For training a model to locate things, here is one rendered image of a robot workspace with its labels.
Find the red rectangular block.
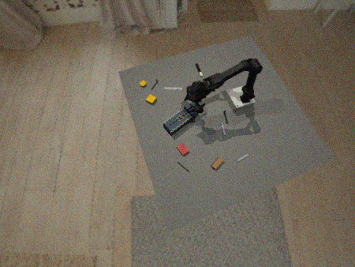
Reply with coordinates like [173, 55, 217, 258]
[177, 143, 189, 156]

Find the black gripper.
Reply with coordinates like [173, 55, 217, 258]
[184, 85, 206, 113]

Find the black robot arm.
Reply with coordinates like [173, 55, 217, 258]
[187, 58, 263, 103]

